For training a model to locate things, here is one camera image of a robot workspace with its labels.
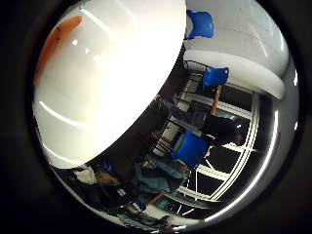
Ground orange plush carrot toy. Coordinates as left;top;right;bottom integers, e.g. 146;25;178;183
33;15;84;86

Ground blue chair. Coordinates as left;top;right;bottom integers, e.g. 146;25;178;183
184;9;215;41
202;65;230;91
171;130;210;169

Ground teal blue jacket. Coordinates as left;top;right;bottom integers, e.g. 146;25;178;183
132;155;187;195

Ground brown wooden pole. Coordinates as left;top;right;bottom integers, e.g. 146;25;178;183
145;85;224;207

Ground person in black clothes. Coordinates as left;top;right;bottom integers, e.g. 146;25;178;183
200;114;247;148

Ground brown furry item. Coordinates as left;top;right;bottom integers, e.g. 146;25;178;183
95;170;119;187

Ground white bag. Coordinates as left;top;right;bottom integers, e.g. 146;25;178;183
75;166;98;185

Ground white curved table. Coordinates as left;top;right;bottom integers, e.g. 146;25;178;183
182;48;288;101

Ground white window frame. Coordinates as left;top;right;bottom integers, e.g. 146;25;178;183
152;89;281;210

